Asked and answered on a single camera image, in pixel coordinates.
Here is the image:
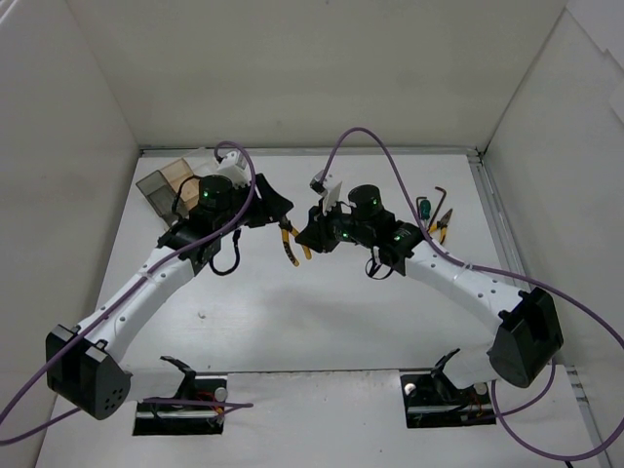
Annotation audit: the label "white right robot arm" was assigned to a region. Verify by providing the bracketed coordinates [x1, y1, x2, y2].
[295, 181, 564, 402]

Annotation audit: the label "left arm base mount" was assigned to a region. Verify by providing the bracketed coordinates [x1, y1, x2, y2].
[133, 356, 228, 437]

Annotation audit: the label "aluminium table edge rail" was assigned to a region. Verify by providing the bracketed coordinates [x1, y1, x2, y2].
[467, 148, 613, 468]

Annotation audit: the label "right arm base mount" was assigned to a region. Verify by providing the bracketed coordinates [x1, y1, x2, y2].
[400, 349, 496, 429]

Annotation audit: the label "yellow black pliers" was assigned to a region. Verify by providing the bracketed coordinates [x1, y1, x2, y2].
[278, 216, 300, 267]
[428, 209, 453, 245]

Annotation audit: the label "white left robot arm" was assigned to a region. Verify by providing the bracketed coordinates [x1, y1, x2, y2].
[45, 175, 293, 420]

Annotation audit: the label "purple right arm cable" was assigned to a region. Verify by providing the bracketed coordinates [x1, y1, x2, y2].
[321, 127, 616, 462]

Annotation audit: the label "green stubby screwdriver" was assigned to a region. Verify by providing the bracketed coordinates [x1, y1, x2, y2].
[416, 197, 432, 228]

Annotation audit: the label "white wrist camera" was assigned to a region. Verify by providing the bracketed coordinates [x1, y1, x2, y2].
[216, 150, 251, 188]
[310, 171, 342, 215]

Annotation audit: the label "clear compartment organizer box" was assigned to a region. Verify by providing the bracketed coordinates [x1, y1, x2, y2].
[136, 147, 215, 227]

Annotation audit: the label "long brown hex key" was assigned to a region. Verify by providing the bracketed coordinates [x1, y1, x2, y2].
[434, 185, 448, 210]

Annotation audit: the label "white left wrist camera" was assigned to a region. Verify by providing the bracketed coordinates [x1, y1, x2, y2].
[216, 150, 251, 188]

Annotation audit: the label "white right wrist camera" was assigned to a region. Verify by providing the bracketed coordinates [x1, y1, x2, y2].
[310, 171, 342, 215]

